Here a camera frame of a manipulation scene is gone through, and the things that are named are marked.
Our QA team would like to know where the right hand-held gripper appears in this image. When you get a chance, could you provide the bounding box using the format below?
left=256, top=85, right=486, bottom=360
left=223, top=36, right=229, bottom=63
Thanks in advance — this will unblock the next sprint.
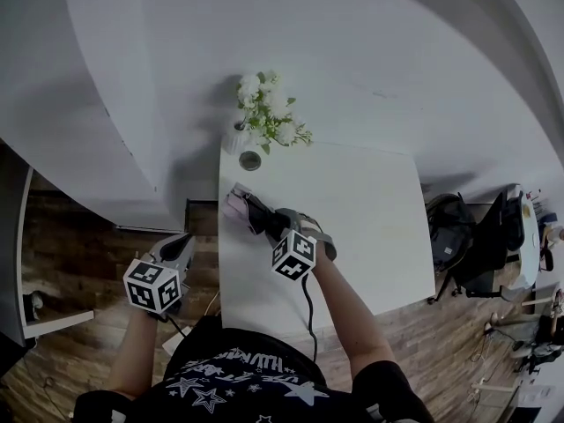
left=245, top=194, right=339, bottom=284

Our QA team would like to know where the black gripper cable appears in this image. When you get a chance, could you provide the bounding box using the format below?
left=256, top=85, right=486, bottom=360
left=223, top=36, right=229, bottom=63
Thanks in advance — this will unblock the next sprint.
left=164, top=313, right=189, bottom=339
left=301, top=274, right=319, bottom=364

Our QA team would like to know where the black star print t-shirt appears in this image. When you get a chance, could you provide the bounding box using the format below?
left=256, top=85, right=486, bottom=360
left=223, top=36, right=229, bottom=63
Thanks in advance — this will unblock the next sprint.
left=72, top=315, right=436, bottom=423

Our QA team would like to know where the black office chair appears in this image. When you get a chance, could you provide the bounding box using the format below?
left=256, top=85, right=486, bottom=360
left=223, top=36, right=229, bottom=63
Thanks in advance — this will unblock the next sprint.
left=448, top=189, right=526, bottom=300

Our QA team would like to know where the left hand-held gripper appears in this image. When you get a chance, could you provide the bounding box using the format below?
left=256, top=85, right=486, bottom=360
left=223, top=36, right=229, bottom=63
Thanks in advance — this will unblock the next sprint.
left=122, top=232, right=197, bottom=323

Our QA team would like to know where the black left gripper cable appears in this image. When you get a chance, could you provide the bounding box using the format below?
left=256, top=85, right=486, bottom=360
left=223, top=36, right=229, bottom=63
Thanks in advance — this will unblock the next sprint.
left=164, top=313, right=189, bottom=339

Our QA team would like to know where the person's right forearm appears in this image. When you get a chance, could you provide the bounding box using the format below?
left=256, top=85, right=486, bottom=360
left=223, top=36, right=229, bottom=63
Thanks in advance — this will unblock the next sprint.
left=303, top=245, right=397, bottom=375

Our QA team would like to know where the white floor power strip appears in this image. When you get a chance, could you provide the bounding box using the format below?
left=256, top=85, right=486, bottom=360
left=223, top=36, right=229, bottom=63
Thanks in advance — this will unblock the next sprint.
left=161, top=323, right=194, bottom=357

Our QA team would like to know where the white round side table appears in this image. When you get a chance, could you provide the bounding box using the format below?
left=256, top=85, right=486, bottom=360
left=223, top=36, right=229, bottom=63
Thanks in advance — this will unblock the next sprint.
left=505, top=182, right=557, bottom=291

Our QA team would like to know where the round metal desk grommet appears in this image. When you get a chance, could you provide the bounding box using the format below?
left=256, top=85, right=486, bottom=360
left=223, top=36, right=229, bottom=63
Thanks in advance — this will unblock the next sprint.
left=238, top=149, right=263, bottom=172

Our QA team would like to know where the white ribbed vase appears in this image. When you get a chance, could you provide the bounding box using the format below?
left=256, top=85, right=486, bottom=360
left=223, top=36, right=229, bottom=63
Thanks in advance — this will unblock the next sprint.
left=222, top=121, right=256, bottom=155

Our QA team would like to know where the white flower bouquet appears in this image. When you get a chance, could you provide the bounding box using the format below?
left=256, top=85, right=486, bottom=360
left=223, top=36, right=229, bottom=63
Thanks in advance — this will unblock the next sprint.
left=235, top=70, right=315, bottom=156

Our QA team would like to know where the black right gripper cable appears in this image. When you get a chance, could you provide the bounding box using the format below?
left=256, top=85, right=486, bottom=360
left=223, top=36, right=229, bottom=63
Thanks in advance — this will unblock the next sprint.
left=301, top=274, right=319, bottom=364

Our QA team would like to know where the person's left forearm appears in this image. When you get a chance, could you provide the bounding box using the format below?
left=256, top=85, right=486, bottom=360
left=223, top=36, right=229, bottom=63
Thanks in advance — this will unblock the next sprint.
left=107, top=308, right=162, bottom=400

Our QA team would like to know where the black backpack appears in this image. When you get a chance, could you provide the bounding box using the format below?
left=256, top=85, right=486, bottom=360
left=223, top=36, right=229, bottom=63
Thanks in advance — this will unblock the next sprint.
left=424, top=192, right=478, bottom=278

